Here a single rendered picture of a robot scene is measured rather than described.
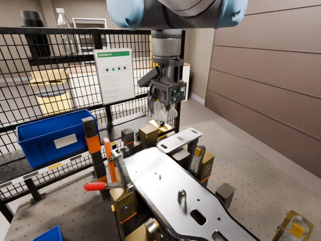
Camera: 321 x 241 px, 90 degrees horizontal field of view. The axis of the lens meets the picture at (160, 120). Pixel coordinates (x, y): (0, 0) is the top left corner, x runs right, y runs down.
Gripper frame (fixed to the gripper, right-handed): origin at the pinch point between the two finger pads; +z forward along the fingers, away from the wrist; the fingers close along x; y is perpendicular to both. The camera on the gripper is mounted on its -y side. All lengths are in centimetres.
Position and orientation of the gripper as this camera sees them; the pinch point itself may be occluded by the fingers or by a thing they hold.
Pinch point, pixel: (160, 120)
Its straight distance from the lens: 53.0
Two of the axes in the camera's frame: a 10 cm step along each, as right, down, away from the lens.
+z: -0.1, 8.8, 4.8
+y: 6.1, 3.8, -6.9
